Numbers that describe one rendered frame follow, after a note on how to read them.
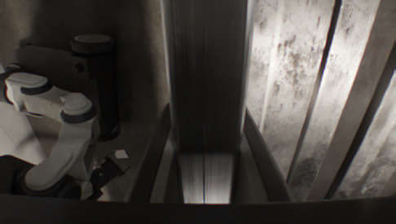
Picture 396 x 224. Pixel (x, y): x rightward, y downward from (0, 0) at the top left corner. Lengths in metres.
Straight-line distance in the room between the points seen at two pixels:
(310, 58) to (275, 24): 0.05
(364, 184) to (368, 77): 0.16
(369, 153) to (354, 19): 0.17
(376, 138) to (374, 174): 0.07
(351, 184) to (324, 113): 0.13
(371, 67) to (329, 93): 0.05
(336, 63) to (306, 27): 0.05
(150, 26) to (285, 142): 0.90
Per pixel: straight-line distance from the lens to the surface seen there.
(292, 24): 0.24
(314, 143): 0.30
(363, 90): 0.29
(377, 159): 0.35
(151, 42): 1.08
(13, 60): 1.48
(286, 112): 0.27
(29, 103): 1.21
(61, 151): 0.73
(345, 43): 0.25
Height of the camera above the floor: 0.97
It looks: 57 degrees down
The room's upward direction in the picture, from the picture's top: 158 degrees counter-clockwise
